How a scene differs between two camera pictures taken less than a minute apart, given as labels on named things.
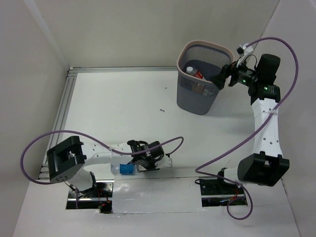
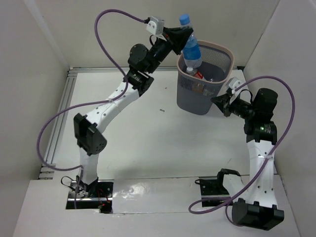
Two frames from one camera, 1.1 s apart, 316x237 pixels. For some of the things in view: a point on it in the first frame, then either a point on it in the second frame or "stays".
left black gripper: (139, 163) → (171, 39)
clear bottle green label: (208, 92) stays
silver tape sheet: (166, 195) stays
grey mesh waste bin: (198, 61) stays
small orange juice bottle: (199, 87) stays
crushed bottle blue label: (124, 169) → (191, 52)
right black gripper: (219, 79) → (222, 102)
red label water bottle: (199, 74) stays
